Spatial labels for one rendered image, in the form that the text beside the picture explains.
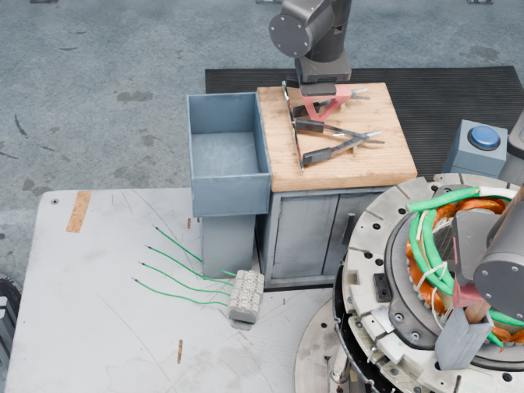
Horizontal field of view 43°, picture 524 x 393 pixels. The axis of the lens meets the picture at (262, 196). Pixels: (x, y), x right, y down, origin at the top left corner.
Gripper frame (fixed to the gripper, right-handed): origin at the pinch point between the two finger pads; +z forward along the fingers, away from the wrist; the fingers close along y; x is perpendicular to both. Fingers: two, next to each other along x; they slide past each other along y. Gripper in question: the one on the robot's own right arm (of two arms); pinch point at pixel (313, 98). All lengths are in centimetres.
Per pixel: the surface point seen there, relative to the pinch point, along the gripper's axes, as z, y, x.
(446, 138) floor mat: 110, -91, 80
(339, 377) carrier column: 24.8, 32.1, 1.3
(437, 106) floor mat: 110, -109, 82
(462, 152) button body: 5.3, 7.2, 22.1
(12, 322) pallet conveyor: 48, 6, -52
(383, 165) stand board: 1.6, 12.0, 7.9
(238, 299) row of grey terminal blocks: 26.4, 17.1, -11.9
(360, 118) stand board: 1.9, 2.6, 6.9
